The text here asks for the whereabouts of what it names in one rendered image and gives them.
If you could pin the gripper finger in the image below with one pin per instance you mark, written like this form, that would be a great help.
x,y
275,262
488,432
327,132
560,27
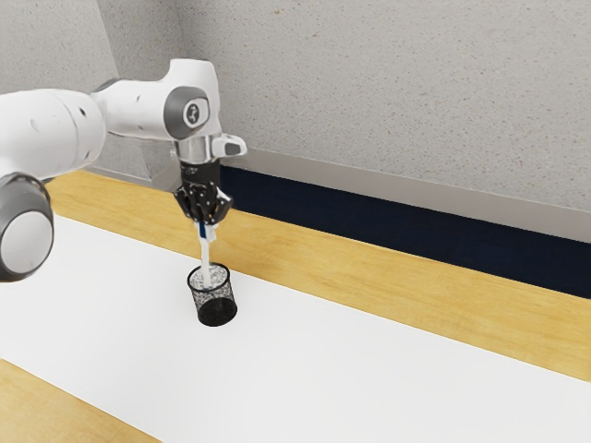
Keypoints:
x,y
186,205
220,207

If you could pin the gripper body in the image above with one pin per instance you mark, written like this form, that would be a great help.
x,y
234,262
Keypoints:
x,y
199,177

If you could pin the white and blue pen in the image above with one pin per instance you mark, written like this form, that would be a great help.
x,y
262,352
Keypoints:
x,y
205,256

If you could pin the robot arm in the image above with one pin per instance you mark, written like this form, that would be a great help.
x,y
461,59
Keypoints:
x,y
74,124

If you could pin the black mesh pen holder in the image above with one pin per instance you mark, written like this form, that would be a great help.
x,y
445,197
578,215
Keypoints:
x,y
214,300

